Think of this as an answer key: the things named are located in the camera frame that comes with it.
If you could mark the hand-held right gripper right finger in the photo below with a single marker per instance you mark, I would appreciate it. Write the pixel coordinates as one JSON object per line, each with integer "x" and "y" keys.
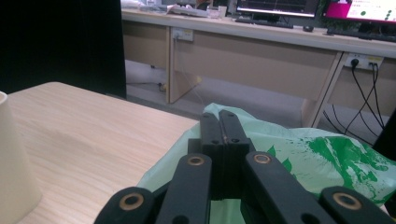
{"x": 236, "y": 133}

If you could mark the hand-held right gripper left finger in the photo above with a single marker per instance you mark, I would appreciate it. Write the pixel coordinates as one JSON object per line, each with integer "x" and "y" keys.
{"x": 211, "y": 137}

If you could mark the green plastic bag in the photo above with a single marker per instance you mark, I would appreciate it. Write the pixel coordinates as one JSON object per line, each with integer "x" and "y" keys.
{"x": 327, "y": 161}

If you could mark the white trash bin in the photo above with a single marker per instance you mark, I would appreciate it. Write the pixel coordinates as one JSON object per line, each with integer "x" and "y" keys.
{"x": 15, "y": 174}

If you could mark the long wooden desk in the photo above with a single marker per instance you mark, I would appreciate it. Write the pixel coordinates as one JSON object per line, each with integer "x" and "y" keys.
{"x": 249, "y": 59}

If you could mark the black keyboard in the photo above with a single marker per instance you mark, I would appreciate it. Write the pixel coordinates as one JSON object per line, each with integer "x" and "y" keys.
{"x": 264, "y": 23}
{"x": 361, "y": 33}

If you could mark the black computer mouse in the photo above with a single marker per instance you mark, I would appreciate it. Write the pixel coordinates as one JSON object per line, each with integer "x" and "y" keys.
{"x": 308, "y": 28}

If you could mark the white keyboard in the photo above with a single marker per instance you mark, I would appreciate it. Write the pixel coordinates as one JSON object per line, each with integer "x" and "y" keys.
{"x": 186, "y": 11}

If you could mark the computer monitor with dark screen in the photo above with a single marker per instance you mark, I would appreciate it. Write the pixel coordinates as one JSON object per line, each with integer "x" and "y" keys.
{"x": 277, "y": 6}

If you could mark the black curtain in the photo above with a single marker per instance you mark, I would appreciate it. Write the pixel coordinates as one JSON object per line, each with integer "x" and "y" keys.
{"x": 387, "y": 137}
{"x": 59, "y": 43}

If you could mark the computer monitor with pink screen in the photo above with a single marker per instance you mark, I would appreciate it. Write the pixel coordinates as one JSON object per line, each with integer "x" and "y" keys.
{"x": 361, "y": 9}

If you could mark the white wall socket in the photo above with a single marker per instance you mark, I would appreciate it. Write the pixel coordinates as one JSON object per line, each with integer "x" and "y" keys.
{"x": 183, "y": 34}
{"x": 362, "y": 60}

